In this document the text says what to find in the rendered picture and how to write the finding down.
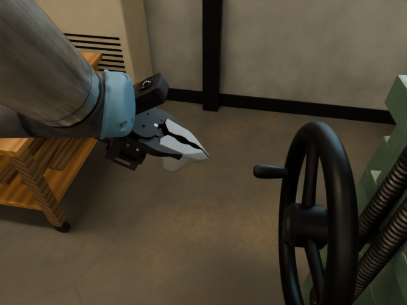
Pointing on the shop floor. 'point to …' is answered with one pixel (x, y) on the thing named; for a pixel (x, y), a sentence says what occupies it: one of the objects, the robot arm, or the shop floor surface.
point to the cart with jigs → (43, 169)
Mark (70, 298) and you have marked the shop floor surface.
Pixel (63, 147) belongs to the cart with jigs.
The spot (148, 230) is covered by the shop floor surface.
